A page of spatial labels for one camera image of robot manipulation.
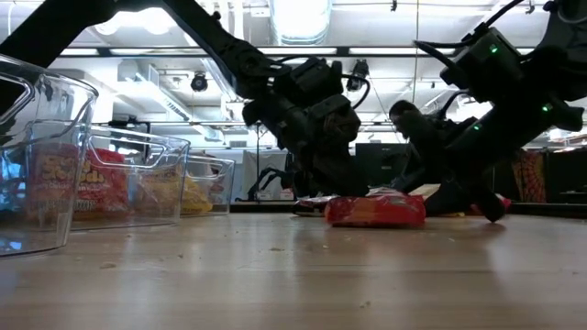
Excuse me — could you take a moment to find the black ceiling mounted device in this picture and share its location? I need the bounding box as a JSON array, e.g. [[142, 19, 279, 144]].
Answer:
[[348, 58, 371, 92]]

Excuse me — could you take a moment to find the black ceiling dome camera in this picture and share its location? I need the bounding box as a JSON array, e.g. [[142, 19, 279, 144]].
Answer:
[[190, 72, 209, 93]]

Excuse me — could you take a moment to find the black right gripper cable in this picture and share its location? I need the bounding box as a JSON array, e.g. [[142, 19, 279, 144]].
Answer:
[[412, 0, 526, 70]]

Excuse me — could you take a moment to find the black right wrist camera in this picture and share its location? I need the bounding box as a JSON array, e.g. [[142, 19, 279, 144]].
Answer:
[[439, 27, 526, 103]]

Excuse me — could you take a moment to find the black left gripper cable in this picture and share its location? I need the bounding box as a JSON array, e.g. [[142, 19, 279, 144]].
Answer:
[[341, 72, 371, 111]]

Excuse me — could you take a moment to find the clear plastic bin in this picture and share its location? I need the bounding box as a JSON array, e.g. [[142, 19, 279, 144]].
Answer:
[[0, 53, 100, 258], [181, 154, 236, 216], [71, 126, 192, 230]]

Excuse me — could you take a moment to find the orange black patterned object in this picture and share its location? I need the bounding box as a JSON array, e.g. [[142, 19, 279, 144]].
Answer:
[[511, 150, 547, 203]]

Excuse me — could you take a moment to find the black background cabinet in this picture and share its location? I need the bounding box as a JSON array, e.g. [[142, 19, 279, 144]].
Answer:
[[355, 142, 409, 187]]

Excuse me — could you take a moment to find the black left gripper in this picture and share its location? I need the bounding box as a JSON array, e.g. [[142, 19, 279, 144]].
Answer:
[[241, 89, 371, 200]]

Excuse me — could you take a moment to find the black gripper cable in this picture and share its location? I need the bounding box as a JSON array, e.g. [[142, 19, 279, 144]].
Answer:
[[412, 0, 526, 70], [341, 72, 371, 111]]

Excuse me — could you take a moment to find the dark background cabinet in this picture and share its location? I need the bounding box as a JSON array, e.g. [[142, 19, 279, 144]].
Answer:
[[545, 148, 587, 205]]

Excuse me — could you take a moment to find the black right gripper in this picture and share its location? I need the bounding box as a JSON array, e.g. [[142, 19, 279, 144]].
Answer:
[[388, 91, 586, 225]]

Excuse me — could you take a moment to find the white ceiling air duct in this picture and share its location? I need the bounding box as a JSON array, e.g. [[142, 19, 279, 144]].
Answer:
[[269, 0, 334, 46]]

